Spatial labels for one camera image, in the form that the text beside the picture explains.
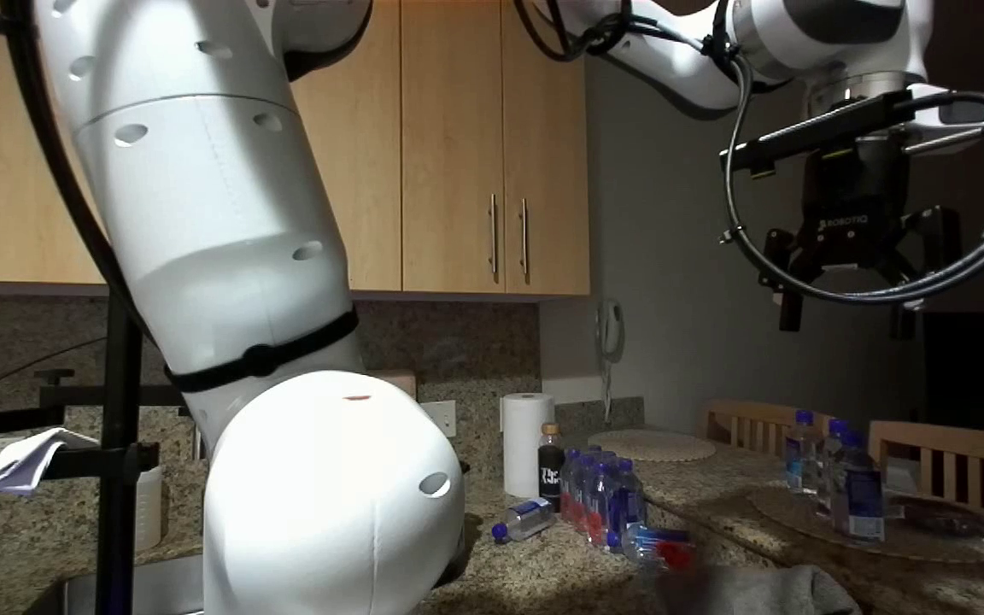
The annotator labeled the dark shallow dish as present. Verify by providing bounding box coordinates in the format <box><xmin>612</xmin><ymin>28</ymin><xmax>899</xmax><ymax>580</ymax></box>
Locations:
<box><xmin>890</xmin><ymin>491</ymin><xmax>984</xmax><ymax>541</ymax></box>

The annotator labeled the grey fluffy towel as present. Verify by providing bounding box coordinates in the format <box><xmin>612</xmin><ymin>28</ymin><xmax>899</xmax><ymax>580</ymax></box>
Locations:
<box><xmin>655</xmin><ymin>561</ymin><xmax>866</xmax><ymax>615</ymax></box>

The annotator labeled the black television screen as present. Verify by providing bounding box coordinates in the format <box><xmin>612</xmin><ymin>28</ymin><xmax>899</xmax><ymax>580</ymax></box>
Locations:
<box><xmin>918</xmin><ymin>309</ymin><xmax>984</xmax><ymax>445</ymax></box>

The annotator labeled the white wall outlet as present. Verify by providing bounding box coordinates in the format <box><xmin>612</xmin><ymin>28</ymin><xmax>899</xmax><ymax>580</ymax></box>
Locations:
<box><xmin>420</xmin><ymin>396</ymin><xmax>460</xmax><ymax>445</ymax></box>

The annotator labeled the light wooden cabinet door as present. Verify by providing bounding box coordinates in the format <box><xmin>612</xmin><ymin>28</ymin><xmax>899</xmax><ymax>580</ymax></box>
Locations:
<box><xmin>287</xmin><ymin>0</ymin><xmax>405</xmax><ymax>295</ymax></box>
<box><xmin>502</xmin><ymin>31</ymin><xmax>594</xmax><ymax>302</ymax></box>
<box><xmin>399</xmin><ymin>0</ymin><xmax>507</xmax><ymax>299</ymax></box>
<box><xmin>0</xmin><ymin>0</ymin><xmax>108</xmax><ymax>286</ymax></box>

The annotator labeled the dark oval placemat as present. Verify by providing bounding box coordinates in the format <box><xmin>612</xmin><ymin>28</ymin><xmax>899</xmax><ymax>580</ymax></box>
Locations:
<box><xmin>743</xmin><ymin>482</ymin><xmax>984</xmax><ymax>569</ymax></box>

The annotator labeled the wooden chair back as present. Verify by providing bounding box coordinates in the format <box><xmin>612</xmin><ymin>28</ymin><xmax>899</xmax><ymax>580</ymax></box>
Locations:
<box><xmin>866</xmin><ymin>416</ymin><xmax>984</xmax><ymax>524</ymax></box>

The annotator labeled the black camera stand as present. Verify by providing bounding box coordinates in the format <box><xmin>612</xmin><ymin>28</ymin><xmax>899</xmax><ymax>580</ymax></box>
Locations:
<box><xmin>0</xmin><ymin>283</ymin><xmax>165</xmax><ymax>615</ymax></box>

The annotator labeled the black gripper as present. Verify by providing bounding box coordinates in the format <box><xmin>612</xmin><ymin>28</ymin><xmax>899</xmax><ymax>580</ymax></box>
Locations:
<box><xmin>761</xmin><ymin>134</ymin><xmax>965</xmax><ymax>342</ymax></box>

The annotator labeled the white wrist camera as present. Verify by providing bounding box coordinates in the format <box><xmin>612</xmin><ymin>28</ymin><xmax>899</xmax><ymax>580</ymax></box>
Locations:
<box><xmin>901</xmin><ymin>83</ymin><xmax>984</xmax><ymax>152</ymax></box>

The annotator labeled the stainless steel sink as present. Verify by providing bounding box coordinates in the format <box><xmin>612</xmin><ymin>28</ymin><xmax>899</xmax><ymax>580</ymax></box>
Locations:
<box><xmin>56</xmin><ymin>551</ymin><xmax>213</xmax><ymax>615</ymax></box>

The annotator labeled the metal cabinet handle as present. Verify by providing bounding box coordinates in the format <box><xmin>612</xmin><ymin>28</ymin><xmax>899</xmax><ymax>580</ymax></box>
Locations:
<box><xmin>488</xmin><ymin>199</ymin><xmax>507</xmax><ymax>286</ymax></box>
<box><xmin>521</xmin><ymin>199</ymin><xmax>538</xmax><ymax>286</ymax></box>

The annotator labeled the wooden slatted chair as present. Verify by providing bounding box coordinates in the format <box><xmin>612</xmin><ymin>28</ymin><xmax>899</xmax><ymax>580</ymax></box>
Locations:
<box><xmin>703</xmin><ymin>400</ymin><xmax>817</xmax><ymax>459</ymax></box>

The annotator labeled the black strap band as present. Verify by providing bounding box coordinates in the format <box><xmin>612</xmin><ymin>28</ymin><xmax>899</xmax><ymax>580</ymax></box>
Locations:
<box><xmin>165</xmin><ymin>306</ymin><xmax>364</xmax><ymax>396</ymax></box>

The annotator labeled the white paper towel roll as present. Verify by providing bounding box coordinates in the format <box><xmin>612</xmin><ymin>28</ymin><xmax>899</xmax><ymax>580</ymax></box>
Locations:
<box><xmin>500</xmin><ymin>391</ymin><xmax>557</xmax><ymax>502</ymax></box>

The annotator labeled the lying bottle with red label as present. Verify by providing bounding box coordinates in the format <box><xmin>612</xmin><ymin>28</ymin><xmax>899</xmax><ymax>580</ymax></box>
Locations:
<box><xmin>621</xmin><ymin>519</ymin><xmax>702</xmax><ymax>576</ymax></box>

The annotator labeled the black camera mounting plate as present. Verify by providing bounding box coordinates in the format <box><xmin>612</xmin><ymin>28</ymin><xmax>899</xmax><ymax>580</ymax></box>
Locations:
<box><xmin>718</xmin><ymin>86</ymin><xmax>950</xmax><ymax>177</ymax></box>

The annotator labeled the dark sauce bottle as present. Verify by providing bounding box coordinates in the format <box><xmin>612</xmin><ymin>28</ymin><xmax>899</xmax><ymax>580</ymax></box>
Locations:
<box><xmin>538</xmin><ymin>420</ymin><xmax>567</xmax><ymax>514</ymax></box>

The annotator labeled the white plastic container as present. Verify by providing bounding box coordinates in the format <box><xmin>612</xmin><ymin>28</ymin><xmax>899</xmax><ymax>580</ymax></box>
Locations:
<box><xmin>129</xmin><ymin>463</ymin><xmax>168</xmax><ymax>556</ymax></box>

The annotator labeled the blue-labelled water bottle pack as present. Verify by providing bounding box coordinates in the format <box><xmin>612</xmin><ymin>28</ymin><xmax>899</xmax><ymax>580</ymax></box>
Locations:
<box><xmin>557</xmin><ymin>445</ymin><xmax>648</xmax><ymax>556</ymax></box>

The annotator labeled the lying clear water bottle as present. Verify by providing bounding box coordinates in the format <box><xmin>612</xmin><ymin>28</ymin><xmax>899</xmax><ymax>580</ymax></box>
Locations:
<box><xmin>488</xmin><ymin>498</ymin><xmax>562</xmax><ymax>547</ymax></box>

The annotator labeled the white crumpled cloth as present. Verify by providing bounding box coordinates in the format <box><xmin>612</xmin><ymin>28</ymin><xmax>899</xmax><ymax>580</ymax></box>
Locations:
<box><xmin>0</xmin><ymin>423</ymin><xmax>104</xmax><ymax>496</ymax></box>

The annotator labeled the thick black arm hose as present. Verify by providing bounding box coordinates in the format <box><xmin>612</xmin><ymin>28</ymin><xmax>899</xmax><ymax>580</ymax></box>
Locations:
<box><xmin>0</xmin><ymin>0</ymin><xmax>135</xmax><ymax>302</ymax></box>

